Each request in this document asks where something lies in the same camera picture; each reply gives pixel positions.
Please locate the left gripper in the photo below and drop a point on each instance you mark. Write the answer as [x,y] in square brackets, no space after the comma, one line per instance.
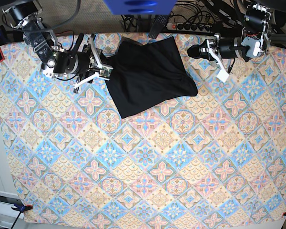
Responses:
[217,48]

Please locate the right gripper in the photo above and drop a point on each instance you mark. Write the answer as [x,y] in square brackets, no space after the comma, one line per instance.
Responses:
[88,60]

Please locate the black T-shirt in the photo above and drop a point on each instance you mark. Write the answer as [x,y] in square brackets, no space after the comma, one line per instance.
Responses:
[146,75]

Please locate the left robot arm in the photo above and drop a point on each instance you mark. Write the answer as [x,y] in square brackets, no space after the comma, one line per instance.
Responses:
[249,38]

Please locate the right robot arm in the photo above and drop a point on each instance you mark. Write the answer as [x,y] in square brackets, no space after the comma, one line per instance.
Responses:
[25,15]

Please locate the white power strip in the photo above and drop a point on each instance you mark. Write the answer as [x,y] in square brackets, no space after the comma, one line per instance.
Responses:
[188,27]

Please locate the black remote control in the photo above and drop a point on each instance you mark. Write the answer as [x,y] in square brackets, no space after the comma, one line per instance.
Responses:
[159,23]

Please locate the patterned tablecloth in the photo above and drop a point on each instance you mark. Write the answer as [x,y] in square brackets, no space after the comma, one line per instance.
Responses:
[213,161]

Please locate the bottom left blue clamp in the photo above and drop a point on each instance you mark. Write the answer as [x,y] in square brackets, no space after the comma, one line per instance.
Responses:
[20,209]

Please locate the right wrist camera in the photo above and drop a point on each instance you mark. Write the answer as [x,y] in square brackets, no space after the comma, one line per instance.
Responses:
[105,73]

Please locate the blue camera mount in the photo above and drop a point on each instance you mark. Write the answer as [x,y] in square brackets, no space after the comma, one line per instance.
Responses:
[140,7]

